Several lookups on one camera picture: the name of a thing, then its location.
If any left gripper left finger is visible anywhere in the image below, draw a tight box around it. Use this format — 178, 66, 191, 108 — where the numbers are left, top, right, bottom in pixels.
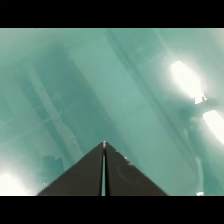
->
37, 141, 105, 197

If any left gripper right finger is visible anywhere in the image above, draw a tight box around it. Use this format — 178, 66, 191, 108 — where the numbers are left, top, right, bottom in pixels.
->
104, 141, 169, 197

